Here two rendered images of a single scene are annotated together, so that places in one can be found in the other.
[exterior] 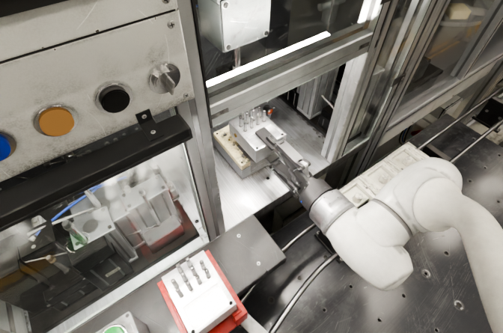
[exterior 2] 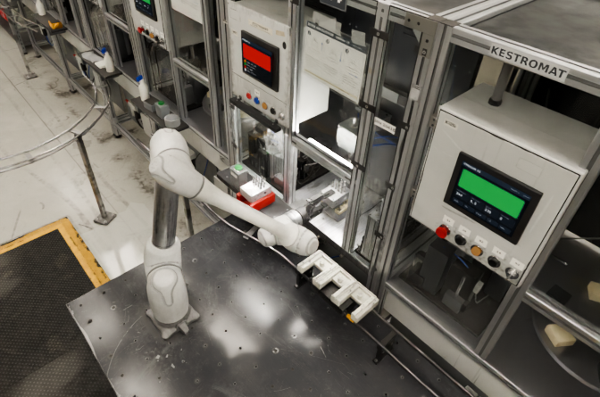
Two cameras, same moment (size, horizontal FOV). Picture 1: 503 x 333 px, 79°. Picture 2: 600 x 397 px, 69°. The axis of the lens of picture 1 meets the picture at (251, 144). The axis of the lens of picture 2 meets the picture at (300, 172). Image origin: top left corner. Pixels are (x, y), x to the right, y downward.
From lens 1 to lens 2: 1.75 m
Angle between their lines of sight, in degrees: 56
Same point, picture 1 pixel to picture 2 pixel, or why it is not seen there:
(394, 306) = (271, 312)
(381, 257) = not seen: hidden behind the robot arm
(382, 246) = not seen: hidden behind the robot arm
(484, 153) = not seen: outside the picture
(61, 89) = (268, 101)
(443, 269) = (298, 347)
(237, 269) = (270, 210)
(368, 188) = (329, 269)
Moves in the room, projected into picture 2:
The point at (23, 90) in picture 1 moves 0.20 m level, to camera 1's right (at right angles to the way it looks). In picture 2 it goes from (263, 96) to (266, 119)
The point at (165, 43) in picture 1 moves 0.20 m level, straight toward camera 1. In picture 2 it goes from (284, 109) to (240, 117)
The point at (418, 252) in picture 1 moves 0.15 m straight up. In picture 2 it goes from (308, 334) to (310, 315)
